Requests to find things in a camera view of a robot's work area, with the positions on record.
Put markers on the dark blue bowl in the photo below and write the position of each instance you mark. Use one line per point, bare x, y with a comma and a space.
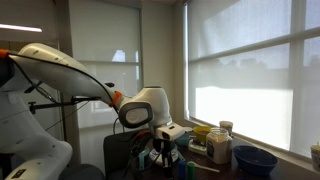
255, 161

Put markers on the large white roller blind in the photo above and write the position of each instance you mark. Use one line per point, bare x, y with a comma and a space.
240, 66

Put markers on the teal measuring spoon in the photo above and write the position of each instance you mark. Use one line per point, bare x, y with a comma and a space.
180, 156

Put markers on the white plastic spoon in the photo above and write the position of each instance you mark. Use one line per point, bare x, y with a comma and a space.
205, 167

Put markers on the blue block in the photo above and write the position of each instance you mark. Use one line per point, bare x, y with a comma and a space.
181, 170

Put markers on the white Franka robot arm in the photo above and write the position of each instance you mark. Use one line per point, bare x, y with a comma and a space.
66, 76

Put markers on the ceiling light strip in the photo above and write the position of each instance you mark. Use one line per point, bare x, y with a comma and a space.
20, 28

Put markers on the small teal bowl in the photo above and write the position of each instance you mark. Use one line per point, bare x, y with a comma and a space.
184, 140

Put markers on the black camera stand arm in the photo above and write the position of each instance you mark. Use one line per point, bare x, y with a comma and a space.
60, 104

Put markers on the white cup with print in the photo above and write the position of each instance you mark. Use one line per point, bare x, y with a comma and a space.
316, 156

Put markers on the flat green white box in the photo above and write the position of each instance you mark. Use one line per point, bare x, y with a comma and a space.
197, 146

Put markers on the yellow bowl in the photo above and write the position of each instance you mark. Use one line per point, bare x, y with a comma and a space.
201, 132

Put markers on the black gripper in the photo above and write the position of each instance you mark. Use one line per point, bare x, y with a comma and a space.
164, 144

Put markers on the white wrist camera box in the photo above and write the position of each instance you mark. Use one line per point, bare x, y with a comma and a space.
170, 131

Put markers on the white lidded jar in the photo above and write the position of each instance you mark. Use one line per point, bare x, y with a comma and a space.
218, 146

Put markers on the green block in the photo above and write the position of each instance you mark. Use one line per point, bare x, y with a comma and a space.
190, 171

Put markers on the narrow white roller blind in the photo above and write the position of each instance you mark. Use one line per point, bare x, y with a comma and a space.
103, 40

